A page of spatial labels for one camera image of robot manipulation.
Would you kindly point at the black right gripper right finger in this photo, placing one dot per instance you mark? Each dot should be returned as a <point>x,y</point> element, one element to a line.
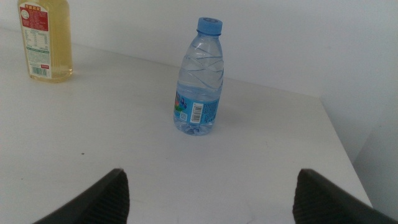
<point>323,205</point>

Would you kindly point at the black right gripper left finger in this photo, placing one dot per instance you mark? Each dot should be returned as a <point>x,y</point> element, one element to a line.
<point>99,202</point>

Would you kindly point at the clear water bottle blue cap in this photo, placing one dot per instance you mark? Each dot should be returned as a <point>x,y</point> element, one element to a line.
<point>199,84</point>

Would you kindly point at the yellow tea bottle red label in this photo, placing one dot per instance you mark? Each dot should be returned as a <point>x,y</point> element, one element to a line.
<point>57,40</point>

